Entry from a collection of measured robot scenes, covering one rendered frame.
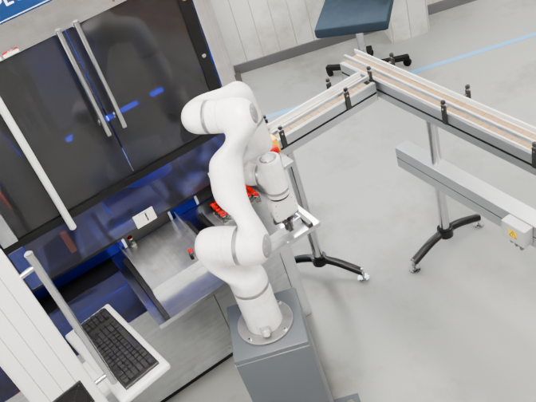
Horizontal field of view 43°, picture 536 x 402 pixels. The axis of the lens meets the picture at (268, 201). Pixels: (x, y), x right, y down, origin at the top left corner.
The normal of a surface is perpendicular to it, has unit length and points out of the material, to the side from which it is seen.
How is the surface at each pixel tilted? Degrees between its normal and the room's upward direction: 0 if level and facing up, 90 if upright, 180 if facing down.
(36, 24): 90
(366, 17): 0
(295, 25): 90
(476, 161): 0
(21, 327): 90
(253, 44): 90
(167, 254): 0
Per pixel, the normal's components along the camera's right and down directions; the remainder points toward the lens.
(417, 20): 0.14, 0.60
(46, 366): 0.63, 0.36
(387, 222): -0.25, -0.75
